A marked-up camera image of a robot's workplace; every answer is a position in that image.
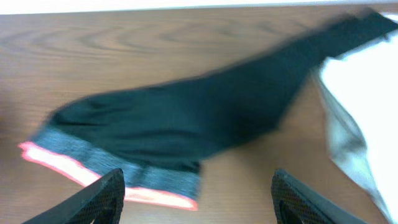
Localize white crumpled garment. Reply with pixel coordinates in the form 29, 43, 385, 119
318, 12, 397, 209

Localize black leggings with red waistband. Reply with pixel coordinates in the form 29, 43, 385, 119
21, 12, 397, 210

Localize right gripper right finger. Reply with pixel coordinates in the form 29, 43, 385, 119
271, 169, 366, 224

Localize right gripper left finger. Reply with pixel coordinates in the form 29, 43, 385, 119
24, 169, 125, 224

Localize beige garment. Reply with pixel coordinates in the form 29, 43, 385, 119
313, 71, 397, 223

